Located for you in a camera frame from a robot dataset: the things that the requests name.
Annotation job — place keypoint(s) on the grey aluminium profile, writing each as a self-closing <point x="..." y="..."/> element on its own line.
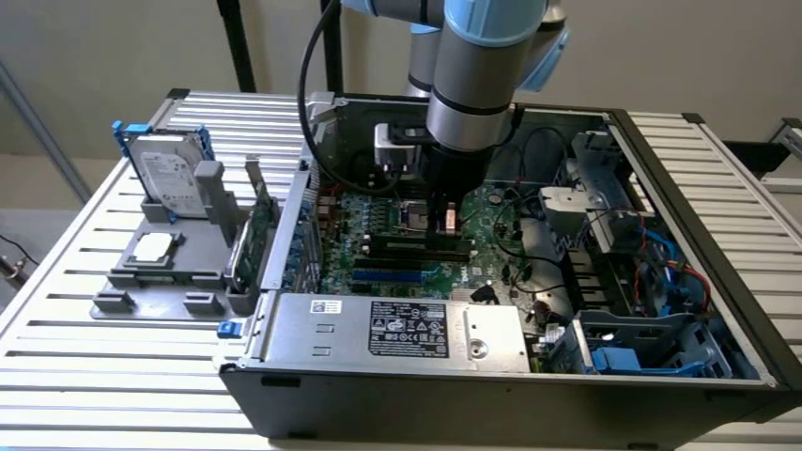
<point x="38" y="131"/>

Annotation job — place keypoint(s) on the green motherboard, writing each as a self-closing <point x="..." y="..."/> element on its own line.
<point x="482" y="263"/>

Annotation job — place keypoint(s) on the black RAM slot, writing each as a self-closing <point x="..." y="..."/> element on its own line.
<point x="414" y="256"/>

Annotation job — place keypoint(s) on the black frame post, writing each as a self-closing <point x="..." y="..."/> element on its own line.
<point x="240" y="47"/>
<point x="333" y="47"/>

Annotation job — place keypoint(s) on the CPU socket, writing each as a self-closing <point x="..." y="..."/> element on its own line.
<point x="410" y="213"/>

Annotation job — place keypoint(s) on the silver hard disk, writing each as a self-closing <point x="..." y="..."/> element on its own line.
<point x="170" y="178"/>

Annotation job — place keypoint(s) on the black expansion slot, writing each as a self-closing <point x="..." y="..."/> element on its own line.
<point x="389" y="288"/>

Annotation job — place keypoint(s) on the blue expansion slot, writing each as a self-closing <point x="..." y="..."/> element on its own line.
<point x="392" y="275"/>

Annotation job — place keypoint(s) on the aluminium side frame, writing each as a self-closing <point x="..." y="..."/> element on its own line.
<point x="777" y="155"/>

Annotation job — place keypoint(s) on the blue case latch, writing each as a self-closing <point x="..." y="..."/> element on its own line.
<point x="229" y="328"/>

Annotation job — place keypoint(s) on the black open PC case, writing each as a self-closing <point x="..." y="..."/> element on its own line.
<point x="438" y="404"/>

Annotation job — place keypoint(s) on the metal disk bay blue clips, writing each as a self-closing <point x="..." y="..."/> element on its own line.
<point x="645" y="338"/>

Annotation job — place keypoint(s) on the round coin battery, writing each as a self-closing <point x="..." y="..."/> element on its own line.
<point x="496" y="197"/>

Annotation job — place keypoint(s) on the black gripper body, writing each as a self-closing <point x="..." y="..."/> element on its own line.
<point x="460" y="171"/>

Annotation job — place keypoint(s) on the silver power supply unit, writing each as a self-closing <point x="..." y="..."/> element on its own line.
<point x="352" y="333"/>

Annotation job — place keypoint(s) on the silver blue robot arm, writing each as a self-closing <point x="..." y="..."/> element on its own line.
<point x="470" y="70"/>

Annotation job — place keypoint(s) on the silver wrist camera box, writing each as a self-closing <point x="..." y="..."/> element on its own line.
<point x="394" y="149"/>

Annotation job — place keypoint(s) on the metal drive cage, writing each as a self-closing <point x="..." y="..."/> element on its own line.
<point x="605" y="188"/>

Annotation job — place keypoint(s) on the blue disk caddy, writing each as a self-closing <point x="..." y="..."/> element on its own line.
<point x="208" y="141"/>

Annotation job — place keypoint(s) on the green graphics card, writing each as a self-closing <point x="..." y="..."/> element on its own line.
<point x="254" y="235"/>

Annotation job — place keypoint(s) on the silver CPU chip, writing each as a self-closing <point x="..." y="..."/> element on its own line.
<point x="154" y="246"/>

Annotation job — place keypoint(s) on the grey parts rack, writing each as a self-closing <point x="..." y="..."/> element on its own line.
<point x="189" y="282"/>

